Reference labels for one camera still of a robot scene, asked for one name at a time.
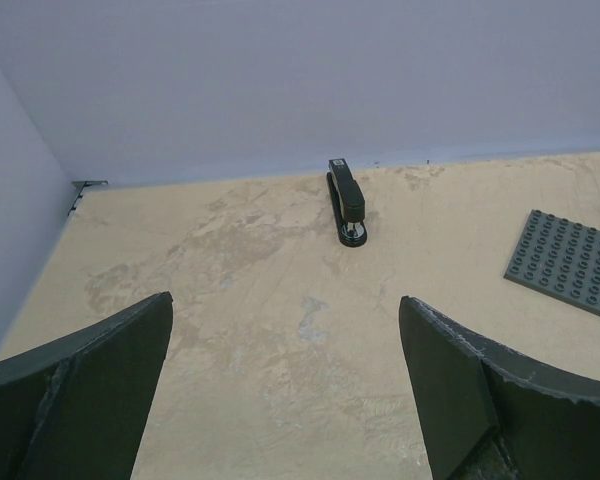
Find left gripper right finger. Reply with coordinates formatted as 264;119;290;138
399;296;600;479

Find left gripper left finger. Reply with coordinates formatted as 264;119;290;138
0;292;173;479

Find black stapler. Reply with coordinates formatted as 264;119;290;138
326;158;367;248

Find grey lego baseplate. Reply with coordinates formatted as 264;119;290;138
504;210;600;316

